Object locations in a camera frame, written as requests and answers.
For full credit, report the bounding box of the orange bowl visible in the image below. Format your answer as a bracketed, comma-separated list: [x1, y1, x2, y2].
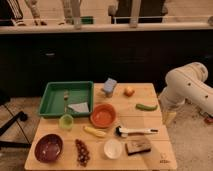
[90, 103, 116, 128]

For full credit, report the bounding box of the green plastic tray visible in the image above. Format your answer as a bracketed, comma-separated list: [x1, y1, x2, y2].
[39, 81, 94, 118]

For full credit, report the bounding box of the white small bowl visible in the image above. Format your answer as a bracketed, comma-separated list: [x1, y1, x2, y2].
[104, 139, 122, 159]

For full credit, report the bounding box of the dark red bowl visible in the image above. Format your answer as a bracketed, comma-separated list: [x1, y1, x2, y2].
[34, 134, 63, 163]

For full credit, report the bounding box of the black chair base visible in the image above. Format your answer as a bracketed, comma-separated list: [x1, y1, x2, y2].
[0, 90, 32, 149]

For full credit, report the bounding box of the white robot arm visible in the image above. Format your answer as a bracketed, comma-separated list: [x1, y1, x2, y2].
[158, 62, 213, 124]

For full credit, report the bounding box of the small green cup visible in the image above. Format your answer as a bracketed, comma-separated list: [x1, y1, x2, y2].
[59, 114, 73, 130]

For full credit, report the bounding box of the small fork in tray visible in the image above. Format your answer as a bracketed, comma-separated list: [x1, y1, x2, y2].
[64, 91, 69, 113]

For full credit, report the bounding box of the dark red grape bunch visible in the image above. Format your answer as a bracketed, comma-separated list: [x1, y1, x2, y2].
[75, 139, 90, 167]

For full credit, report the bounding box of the green cucumber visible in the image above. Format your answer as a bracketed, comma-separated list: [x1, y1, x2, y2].
[135, 104, 158, 111]

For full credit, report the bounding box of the brown sponge block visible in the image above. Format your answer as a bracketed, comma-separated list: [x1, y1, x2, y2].
[125, 139, 151, 156]

